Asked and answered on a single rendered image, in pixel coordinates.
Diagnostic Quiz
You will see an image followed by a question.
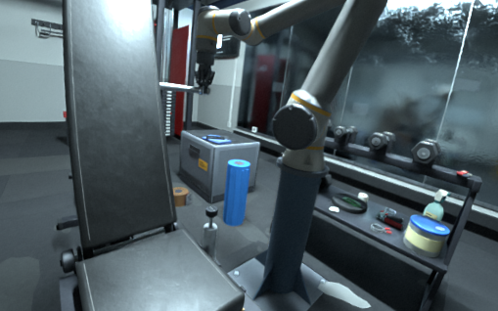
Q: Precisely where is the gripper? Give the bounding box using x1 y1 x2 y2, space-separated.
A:
194 39 218 95

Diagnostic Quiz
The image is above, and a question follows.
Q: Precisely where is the black bench backrest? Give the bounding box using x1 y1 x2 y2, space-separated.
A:
62 0 179 253

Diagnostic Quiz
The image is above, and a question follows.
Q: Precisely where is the black hex dumbbell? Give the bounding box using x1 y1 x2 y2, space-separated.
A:
367 130 397 153
332 124 359 147
410 137 442 166

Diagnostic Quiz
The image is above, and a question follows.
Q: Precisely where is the black bench seat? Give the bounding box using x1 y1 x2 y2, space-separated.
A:
74 228 247 311

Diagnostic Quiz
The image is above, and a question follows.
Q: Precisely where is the grey storage box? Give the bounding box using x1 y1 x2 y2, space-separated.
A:
177 128 262 204

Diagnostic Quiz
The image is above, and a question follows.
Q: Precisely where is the tan tape roll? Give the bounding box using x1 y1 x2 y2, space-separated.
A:
171 185 191 208

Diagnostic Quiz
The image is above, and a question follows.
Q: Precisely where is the blue foam roller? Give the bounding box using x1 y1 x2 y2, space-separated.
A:
223 158 252 227

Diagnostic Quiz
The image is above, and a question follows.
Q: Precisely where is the silver pin with black knob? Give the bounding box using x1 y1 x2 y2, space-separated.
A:
202 205 221 262

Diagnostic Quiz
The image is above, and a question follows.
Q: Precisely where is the black round dish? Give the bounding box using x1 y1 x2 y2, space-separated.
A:
331 192 369 215

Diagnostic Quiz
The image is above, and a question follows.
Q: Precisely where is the silver clip with red end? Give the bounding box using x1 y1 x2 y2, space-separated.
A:
370 222 393 236

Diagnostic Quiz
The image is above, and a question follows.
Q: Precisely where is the red and black hand gripper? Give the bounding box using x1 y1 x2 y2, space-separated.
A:
376 206 405 231

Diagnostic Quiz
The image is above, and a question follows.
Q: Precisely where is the green spray bottle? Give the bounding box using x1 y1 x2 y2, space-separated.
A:
422 188 450 223

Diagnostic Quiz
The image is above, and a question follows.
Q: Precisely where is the cream tub with blue lid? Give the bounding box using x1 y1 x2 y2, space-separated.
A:
402 213 452 259

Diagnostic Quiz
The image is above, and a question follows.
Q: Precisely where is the red wall pad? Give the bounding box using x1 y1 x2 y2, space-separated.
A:
167 23 191 138

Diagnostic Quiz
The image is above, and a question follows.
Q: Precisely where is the silver bar handle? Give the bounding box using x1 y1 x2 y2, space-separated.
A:
158 81 203 95

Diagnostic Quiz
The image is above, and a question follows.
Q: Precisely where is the cable machine with weight stack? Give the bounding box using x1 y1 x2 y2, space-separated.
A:
152 0 203 141

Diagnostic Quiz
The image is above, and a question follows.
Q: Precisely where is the blue ring strap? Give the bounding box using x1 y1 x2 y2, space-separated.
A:
202 133 234 146

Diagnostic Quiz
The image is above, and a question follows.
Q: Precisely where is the grey wall hook rail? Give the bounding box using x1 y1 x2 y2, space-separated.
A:
30 17 65 40

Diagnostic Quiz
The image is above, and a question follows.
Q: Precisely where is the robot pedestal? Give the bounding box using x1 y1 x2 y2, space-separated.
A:
227 162 332 311

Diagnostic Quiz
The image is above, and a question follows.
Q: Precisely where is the large wall mirror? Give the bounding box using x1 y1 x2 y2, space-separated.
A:
236 0 498 216

